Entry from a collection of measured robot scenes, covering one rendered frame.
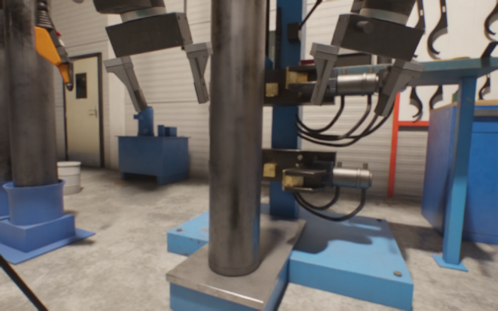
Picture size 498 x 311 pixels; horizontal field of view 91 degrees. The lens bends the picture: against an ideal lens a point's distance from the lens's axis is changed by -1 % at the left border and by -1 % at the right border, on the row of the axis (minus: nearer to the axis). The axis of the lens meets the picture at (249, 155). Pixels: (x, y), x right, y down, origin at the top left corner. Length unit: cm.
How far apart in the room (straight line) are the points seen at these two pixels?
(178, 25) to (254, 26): 56
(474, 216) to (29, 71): 289
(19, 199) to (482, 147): 285
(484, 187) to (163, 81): 406
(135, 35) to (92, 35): 536
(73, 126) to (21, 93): 420
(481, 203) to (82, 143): 580
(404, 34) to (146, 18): 42
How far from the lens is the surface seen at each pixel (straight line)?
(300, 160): 146
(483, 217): 229
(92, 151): 559
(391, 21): 48
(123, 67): 52
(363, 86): 134
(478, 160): 221
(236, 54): 94
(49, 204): 189
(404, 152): 330
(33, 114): 185
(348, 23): 46
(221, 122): 91
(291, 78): 118
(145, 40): 48
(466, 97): 171
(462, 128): 170
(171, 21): 46
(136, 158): 369
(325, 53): 46
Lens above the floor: 69
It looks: 5 degrees down
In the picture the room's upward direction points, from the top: 1 degrees clockwise
